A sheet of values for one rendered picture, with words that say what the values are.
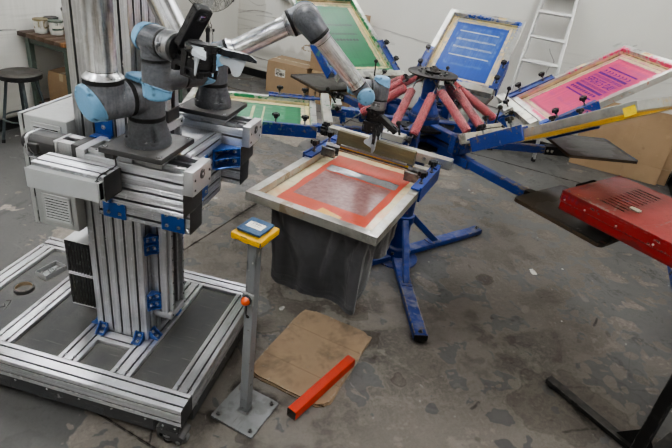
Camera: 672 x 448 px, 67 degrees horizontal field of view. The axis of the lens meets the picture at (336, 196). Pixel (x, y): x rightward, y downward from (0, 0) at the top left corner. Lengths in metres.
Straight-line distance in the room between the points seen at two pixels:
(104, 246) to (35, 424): 0.79
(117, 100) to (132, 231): 0.72
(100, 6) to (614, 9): 5.40
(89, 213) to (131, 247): 0.21
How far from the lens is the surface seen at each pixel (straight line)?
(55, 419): 2.63
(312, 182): 2.29
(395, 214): 2.05
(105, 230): 2.29
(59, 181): 1.85
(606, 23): 6.28
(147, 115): 1.74
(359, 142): 2.49
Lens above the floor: 1.94
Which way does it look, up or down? 27 degrees down
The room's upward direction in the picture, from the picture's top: 8 degrees clockwise
